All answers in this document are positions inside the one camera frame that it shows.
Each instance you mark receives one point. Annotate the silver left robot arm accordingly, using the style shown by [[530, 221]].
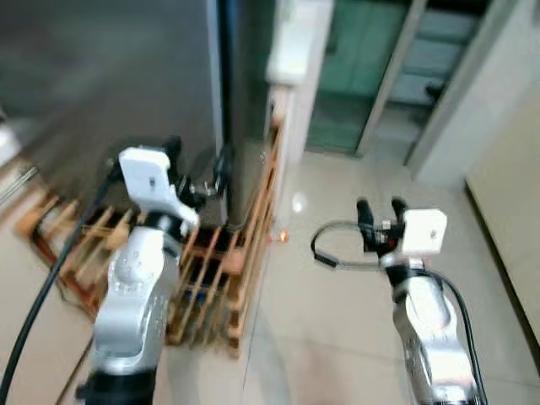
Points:
[[135, 295]]

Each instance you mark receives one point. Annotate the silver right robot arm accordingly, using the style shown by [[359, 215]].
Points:
[[426, 321]]

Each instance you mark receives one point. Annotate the grey fridge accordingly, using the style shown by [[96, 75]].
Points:
[[101, 67]]

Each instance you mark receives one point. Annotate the wooden slatted rack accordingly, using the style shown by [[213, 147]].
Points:
[[215, 278]]

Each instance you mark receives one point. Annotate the white narrow counter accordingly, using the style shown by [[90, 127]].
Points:
[[295, 42]]

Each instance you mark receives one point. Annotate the green glass sliding door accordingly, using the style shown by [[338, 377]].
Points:
[[354, 59]]

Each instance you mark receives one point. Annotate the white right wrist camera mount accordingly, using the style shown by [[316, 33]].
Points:
[[424, 232]]

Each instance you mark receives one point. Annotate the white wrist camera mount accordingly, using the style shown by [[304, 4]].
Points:
[[424, 232], [152, 181]]

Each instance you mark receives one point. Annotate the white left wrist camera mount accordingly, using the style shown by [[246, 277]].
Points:
[[152, 181]]

